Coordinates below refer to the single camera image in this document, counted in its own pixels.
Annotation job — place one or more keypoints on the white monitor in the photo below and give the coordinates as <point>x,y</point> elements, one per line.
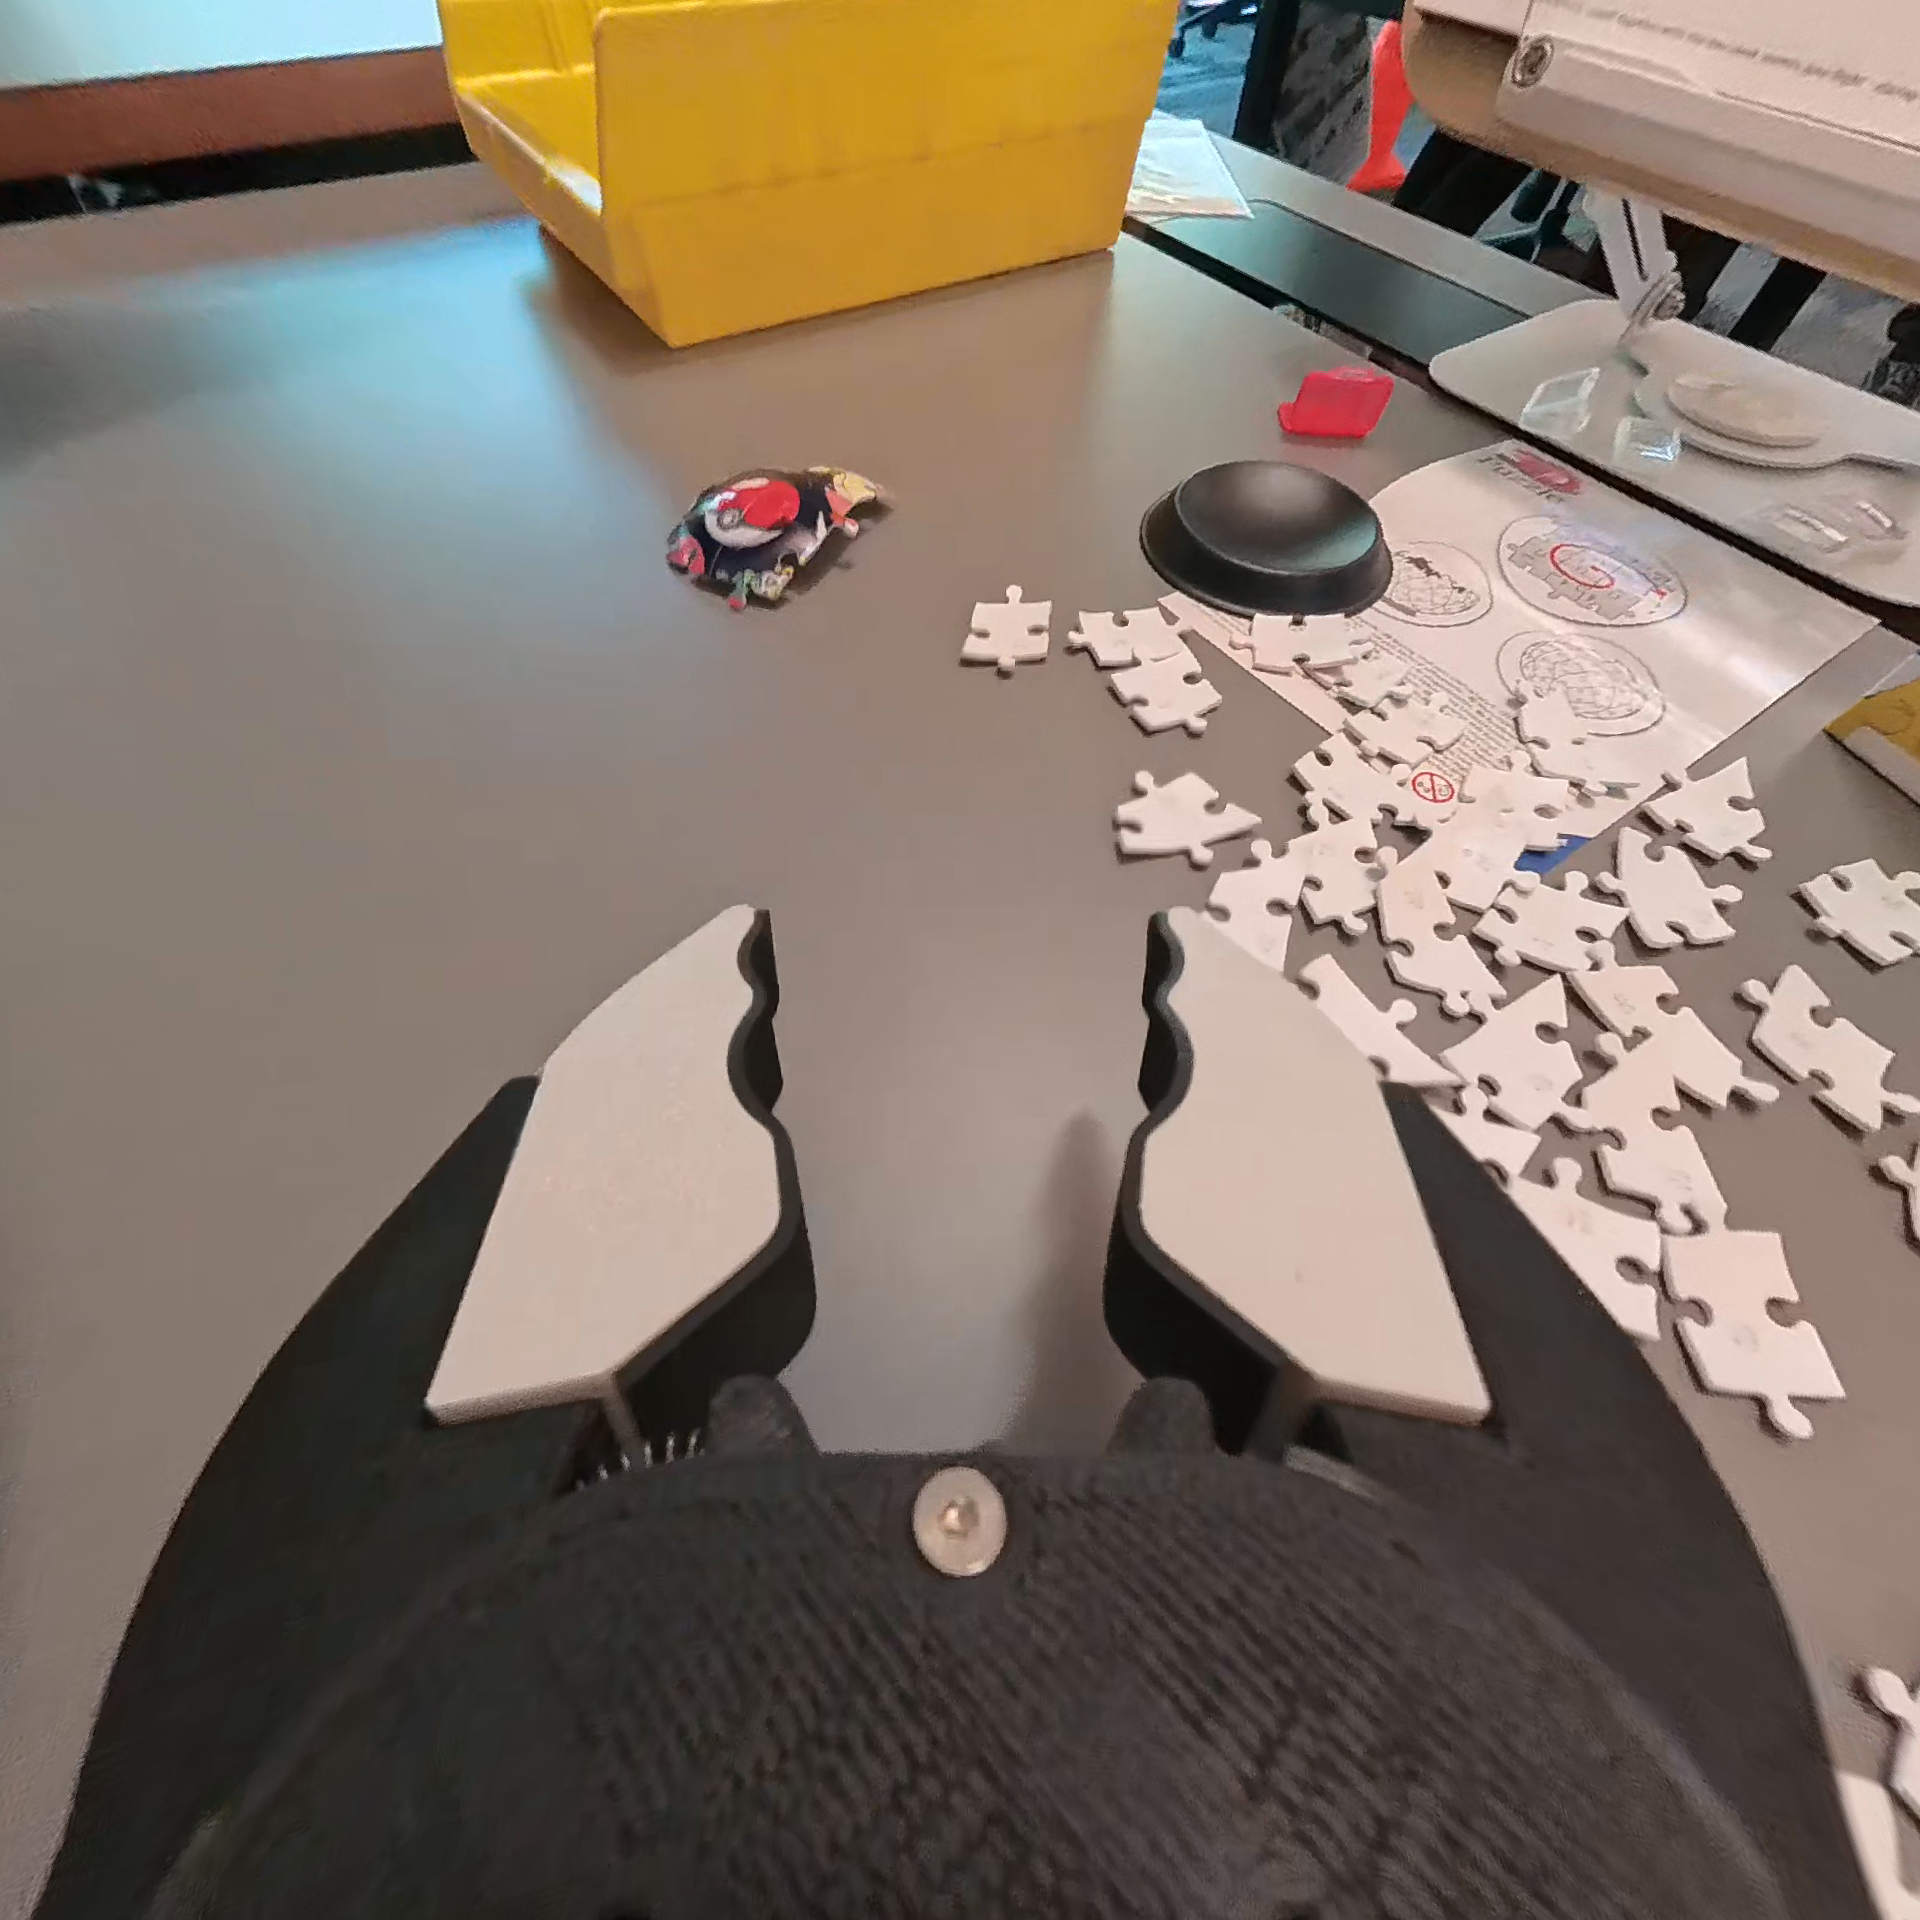
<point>1724,120</point>

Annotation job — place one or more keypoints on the orange cone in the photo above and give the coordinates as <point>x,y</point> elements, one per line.
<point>1378,120</point>

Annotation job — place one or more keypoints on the round white disc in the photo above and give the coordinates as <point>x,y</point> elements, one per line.
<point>1749,408</point>

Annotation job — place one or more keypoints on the red plastic part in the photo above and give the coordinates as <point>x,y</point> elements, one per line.
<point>1336,401</point>

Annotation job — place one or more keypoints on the black dome puzzle stand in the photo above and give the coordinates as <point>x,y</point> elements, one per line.
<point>1260,534</point>

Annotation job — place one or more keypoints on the clear plastic bag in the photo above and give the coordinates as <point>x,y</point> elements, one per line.
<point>1186,173</point>

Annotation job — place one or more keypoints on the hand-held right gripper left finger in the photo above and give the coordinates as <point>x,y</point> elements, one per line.
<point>632,1200</point>

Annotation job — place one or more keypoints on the clear plastic piece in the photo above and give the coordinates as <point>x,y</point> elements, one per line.
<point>1650,438</point>
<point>1560,401</point>
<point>1828,522</point>

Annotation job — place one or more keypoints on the pile of white puzzle pieces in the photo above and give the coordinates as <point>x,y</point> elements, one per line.
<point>1530,1035</point>

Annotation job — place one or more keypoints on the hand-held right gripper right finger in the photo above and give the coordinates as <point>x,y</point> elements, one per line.
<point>1290,1200</point>

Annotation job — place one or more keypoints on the yellow plastic bin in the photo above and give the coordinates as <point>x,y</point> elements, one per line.
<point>841,195</point>

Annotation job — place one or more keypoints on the silver monitor stand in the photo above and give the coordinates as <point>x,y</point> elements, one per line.
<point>1501,359</point>

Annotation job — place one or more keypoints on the colourful curved puzzle ball section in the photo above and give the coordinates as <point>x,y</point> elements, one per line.
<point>764,522</point>

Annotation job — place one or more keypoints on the brown-edged table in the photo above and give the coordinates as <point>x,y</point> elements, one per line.
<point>225,128</point>

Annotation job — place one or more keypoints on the white instruction sheet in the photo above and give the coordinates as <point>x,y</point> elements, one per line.
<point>1724,644</point>

